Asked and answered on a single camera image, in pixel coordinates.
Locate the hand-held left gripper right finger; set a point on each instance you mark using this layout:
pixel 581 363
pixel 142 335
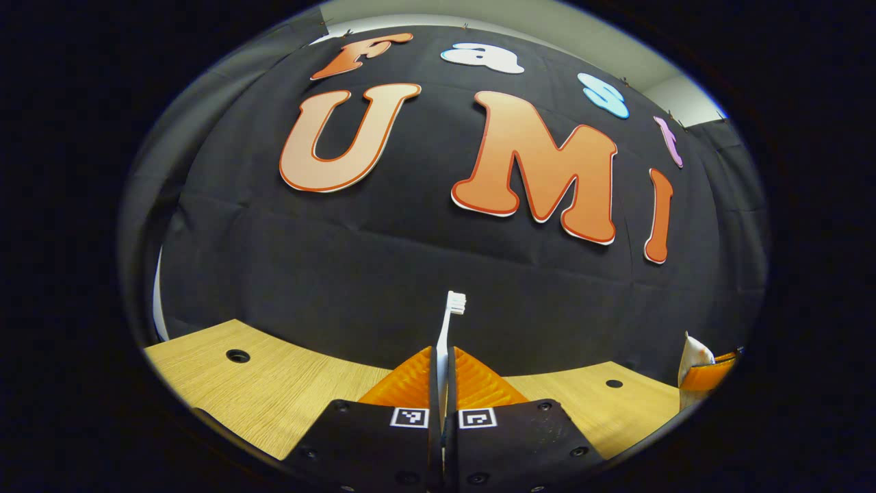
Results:
pixel 506 445

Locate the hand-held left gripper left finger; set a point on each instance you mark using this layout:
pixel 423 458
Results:
pixel 383 445

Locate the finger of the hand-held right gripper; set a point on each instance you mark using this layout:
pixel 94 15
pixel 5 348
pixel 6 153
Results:
pixel 708 375

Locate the white toothpaste tube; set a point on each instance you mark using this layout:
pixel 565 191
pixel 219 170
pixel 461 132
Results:
pixel 694 352

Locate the white toothbrush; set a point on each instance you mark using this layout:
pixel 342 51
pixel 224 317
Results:
pixel 443 349

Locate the wooden desktop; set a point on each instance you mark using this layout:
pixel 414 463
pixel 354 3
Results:
pixel 274 390

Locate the black backdrop cloth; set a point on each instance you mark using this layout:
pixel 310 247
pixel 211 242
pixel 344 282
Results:
pixel 342 274

